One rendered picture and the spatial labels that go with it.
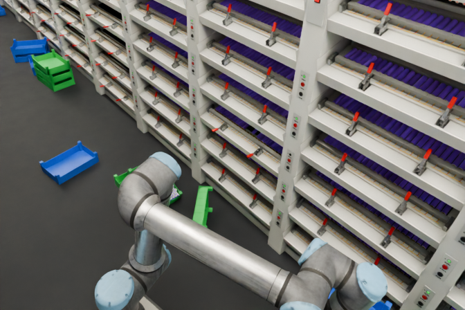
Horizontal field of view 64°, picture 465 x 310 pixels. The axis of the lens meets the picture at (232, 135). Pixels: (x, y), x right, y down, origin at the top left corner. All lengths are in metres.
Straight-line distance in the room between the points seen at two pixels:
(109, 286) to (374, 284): 0.99
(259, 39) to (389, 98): 0.59
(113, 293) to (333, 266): 0.89
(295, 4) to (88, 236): 1.64
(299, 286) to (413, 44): 0.75
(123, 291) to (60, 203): 1.06
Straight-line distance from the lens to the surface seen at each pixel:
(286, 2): 1.44
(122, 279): 1.63
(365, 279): 1.06
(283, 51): 1.52
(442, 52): 1.21
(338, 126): 1.47
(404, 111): 1.28
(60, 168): 2.76
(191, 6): 1.89
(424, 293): 1.65
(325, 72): 1.40
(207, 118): 2.10
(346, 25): 1.30
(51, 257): 2.28
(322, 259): 1.04
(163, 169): 1.19
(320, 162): 1.59
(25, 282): 2.24
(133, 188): 1.13
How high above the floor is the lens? 1.75
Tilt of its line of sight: 38 degrees down
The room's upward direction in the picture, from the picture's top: 3 degrees clockwise
